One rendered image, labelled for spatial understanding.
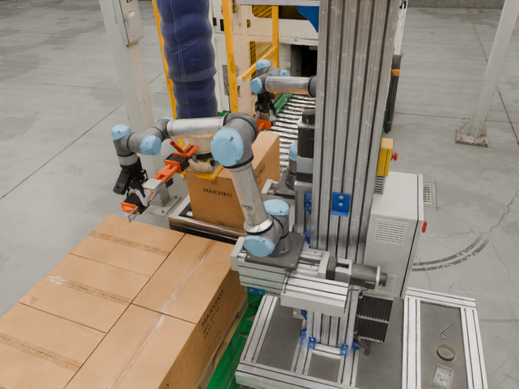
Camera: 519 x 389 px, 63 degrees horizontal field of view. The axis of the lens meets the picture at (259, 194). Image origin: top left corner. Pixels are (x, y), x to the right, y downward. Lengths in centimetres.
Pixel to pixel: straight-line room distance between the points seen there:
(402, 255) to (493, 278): 164
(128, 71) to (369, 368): 253
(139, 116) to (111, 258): 124
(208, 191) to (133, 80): 116
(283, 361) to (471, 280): 156
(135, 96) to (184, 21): 152
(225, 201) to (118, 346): 100
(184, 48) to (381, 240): 120
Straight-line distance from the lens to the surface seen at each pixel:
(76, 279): 270
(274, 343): 257
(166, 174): 204
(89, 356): 232
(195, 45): 203
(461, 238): 375
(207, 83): 212
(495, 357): 305
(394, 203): 186
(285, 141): 369
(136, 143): 169
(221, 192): 258
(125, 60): 335
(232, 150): 141
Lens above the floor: 233
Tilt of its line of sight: 36 degrees down
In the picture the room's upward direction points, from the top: 3 degrees counter-clockwise
